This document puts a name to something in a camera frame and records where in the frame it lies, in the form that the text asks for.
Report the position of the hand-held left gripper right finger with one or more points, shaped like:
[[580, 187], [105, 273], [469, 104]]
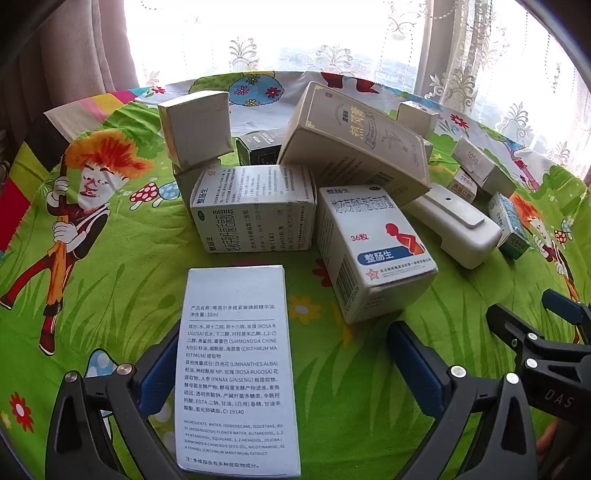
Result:
[[415, 364]]

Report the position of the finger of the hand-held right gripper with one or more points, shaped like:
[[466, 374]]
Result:
[[570, 311], [508, 321]]

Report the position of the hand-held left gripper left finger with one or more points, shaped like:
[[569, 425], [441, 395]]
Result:
[[159, 369]]

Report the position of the tall white box with text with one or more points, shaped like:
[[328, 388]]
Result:
[[235, 332]]

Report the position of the small beige box brown text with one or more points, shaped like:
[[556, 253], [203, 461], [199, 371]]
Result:
[[463, 187]]

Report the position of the white medicine box blue text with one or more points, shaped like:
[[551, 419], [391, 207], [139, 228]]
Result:
[[254, 207]]

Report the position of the beige cube box with print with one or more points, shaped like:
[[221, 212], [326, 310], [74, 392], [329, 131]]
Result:
[[418, 117]]

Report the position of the large beige carton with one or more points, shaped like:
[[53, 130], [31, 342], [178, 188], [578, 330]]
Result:
[[355, 138]]

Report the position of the plain beige cube box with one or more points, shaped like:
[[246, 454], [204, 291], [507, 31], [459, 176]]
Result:
[[187, 184], [198, 124]]

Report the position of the green and white box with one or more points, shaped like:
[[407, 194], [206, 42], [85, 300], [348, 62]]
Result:
[[508, 226]]

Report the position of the cartoon printed green blanket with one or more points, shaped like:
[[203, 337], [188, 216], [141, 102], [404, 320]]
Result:
[[115, 277]]

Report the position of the white plastic clip device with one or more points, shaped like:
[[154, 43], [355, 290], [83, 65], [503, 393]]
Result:
[[457, 226]]

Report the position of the white medicine box red figure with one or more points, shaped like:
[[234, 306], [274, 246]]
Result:
[[374, 249]]

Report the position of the grey long box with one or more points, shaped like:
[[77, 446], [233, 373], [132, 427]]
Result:
[[482, 164]]

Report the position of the small black box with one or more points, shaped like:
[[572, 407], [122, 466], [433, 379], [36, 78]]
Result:
[[258, 150]]

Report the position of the white lace curtain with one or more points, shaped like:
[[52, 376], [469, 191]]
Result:
[[461, 60]]

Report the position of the brown curtain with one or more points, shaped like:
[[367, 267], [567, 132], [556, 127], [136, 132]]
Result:
[[60, 55]]

